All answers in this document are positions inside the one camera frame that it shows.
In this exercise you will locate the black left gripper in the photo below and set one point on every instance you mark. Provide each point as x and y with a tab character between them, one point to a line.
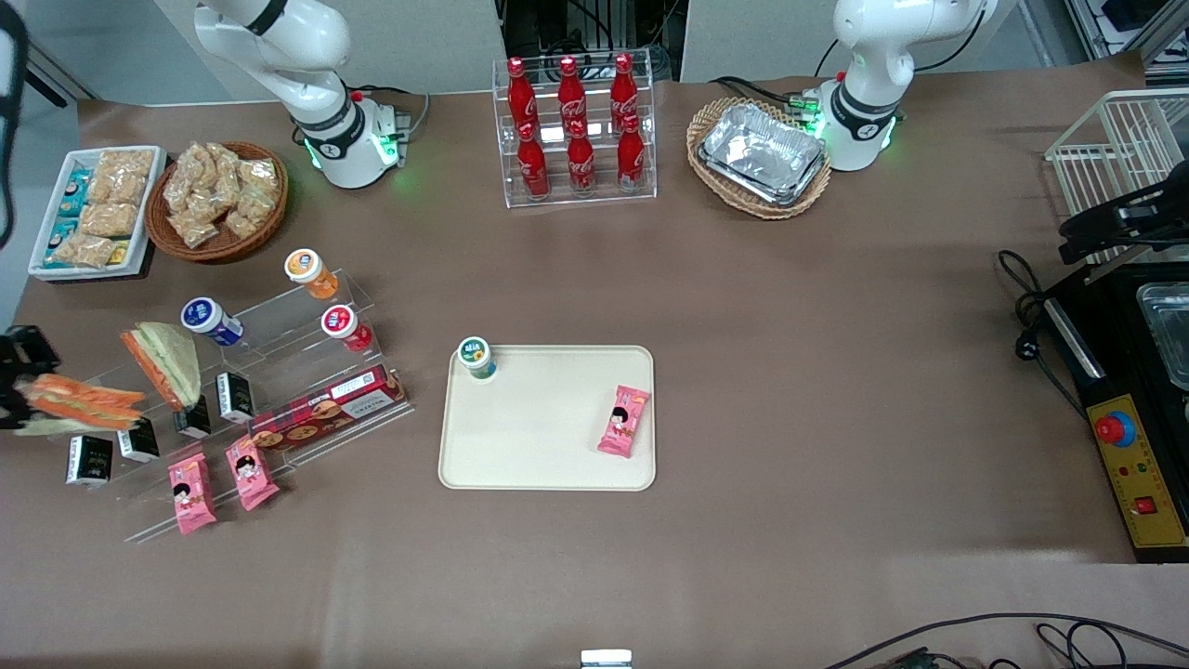
1144	213

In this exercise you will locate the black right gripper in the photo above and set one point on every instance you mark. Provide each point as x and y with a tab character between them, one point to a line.
17	358

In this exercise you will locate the sandwich orange filling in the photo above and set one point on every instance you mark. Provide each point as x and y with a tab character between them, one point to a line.
88	407

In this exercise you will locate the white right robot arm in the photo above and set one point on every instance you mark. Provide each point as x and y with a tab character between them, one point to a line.
279	46

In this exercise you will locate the white rectangular snack tray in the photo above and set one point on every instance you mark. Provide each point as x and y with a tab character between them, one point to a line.
42	255

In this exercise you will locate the wrapped triangle sandwich green bread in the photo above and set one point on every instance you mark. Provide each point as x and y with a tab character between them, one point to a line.
172	362

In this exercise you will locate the silver foil food tray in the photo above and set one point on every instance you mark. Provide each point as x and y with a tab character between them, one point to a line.
762	153

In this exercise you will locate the beige plastic tray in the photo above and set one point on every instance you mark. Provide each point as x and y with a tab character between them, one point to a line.
548	437

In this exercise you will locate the small black drink carton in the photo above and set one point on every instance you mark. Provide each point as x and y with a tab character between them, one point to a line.
139	442
235	398
193	418
89	461

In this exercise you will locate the steel pan in machine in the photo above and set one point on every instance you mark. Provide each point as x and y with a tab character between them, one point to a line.
1169	325

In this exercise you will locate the black machine yellow panel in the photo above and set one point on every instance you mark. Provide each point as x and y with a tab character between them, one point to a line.
1115	372

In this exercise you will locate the clear bag rice crackers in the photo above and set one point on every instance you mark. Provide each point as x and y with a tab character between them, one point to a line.
82	251
110	219
123	175

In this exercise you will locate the small blue snack packet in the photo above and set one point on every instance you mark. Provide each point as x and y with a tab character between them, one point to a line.
63	232
76	190

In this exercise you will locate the small yellow snack packet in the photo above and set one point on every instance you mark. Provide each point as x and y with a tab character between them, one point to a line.
121	253

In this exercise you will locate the red emergency stop button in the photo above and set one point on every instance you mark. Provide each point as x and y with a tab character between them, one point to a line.
1115	428

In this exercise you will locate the pink snack packet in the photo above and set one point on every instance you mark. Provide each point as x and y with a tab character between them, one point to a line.
624	423
251	474
192	494

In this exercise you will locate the small bottle blue lid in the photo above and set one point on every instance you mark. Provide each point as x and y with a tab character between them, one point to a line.
209	319

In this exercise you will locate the clear bag fried snacks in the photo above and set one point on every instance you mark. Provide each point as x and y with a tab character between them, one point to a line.
226	177
180	193
258	177
193	229
197	165
249	212

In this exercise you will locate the clear acrylic stepped shelf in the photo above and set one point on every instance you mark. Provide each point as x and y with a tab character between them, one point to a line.
279	334

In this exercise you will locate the round brown wicker basket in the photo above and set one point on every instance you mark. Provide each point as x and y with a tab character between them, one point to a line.
269	223

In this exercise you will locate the dark red cookie box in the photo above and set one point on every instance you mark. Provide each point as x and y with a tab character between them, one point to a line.
325	409

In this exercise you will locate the small bottle orange lid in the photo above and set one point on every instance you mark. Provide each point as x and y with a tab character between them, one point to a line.
308	271

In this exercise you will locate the small bottle red lid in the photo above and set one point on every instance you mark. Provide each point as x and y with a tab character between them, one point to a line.
344	327

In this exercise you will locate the light oval wicker basket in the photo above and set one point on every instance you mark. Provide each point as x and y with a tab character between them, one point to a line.
706	121

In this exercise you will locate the small bottle green lid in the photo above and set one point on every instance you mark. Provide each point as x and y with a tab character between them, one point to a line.
476	356

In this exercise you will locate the red cola bottle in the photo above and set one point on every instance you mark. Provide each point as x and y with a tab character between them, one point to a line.
623	88
533	165
581	163
570	91
631	158
520	93

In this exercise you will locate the clear acrylic bottle rack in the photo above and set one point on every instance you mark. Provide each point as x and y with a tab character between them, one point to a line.
557	200

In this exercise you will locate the black equipment cabinet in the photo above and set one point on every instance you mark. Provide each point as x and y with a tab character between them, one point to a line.
594	28

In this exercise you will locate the small silver device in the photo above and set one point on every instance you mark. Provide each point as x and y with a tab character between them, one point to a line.
606	659

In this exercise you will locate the metal frame rack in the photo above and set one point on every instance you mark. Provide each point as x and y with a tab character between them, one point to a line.
1133	32

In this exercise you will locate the red rocker switch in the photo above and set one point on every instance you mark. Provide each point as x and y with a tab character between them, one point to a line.
1144	505

